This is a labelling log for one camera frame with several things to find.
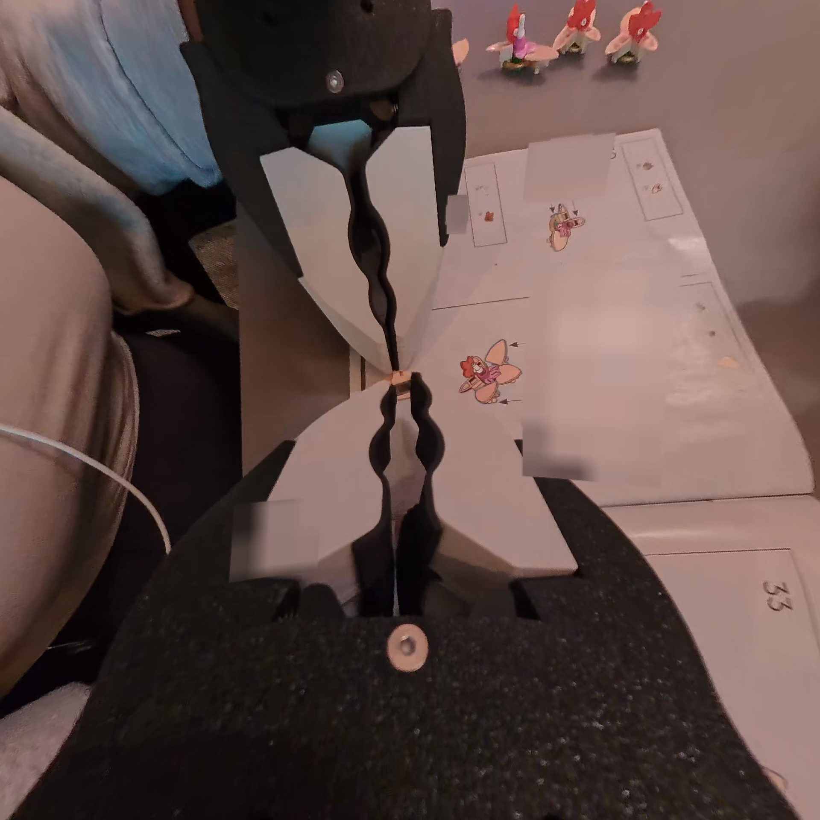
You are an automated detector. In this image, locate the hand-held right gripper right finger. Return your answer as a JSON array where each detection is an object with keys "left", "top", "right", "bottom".
[{"left": 410, "top": 372, "right": 580, "bottom": 587}]

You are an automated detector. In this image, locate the toy brick instruction booklet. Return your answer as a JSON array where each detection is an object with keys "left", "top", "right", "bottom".
[{"left": 349, "top": 128, "right": 820, "bottom": 820}]

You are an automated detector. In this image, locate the person's torso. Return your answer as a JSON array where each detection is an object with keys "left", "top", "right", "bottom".
[{"left": 0, "top": 173, "right": 142, "bottom": 699}]

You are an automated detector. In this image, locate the thin white cord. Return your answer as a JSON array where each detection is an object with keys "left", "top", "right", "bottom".
[{"left": 0, "top": 426, "right": 173, "bottom": 555}]

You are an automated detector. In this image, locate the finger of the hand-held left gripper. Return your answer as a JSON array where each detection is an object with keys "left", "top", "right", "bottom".
[
  {"left": 362, "top": 125, "right": 449, "bottom": 375},
  {"left": 259, "top": 144, "right": 398, "bottom": 372}
]

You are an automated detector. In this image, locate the person's right forearm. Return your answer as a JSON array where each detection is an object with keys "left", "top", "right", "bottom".
[{"left": 0, "top": 679, "right": 94, "bottom": 820}]

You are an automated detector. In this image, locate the assembled toy brick flower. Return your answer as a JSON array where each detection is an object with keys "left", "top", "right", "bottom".
[
  {"left": 605, "top": 0, "right": 661, "bottom": 65},
  {"left": 486, "top": 3, "right": 559, "bottom": 74},
  {"left": 552, "top": 0, "right": 603, "bottom": 55}
]

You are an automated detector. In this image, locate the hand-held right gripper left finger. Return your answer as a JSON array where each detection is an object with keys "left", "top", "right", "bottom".
[{"left": 229, "top": 378, "right": 395, "bottom": 584}]

